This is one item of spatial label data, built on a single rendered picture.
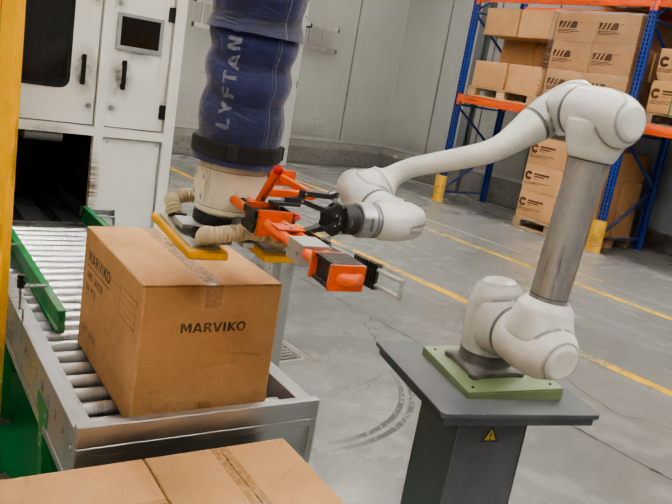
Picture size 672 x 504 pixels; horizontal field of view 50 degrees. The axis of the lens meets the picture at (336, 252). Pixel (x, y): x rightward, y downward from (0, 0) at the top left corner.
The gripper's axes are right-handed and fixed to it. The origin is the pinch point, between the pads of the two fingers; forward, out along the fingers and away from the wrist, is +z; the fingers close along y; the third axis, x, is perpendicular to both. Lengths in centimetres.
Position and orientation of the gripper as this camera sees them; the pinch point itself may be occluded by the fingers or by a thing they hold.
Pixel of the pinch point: (281, 217)
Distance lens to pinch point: 168.4
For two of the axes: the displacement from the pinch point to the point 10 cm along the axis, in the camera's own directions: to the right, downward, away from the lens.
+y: -1.6, 9.6, 2.3
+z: -8.4, -0.1, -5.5
